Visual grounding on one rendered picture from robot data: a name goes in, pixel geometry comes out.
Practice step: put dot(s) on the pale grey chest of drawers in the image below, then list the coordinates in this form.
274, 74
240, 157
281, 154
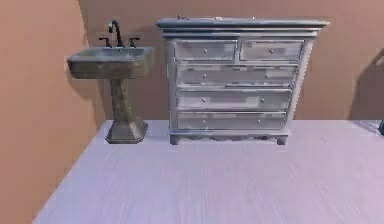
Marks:
233, 76

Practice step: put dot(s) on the black sink faucet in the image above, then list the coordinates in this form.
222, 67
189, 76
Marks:
117, 33

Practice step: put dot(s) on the dark teal object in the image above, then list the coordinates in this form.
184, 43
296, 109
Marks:
382, 128

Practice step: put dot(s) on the grey stone pedestal sink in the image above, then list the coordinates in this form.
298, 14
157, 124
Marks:
113, 63

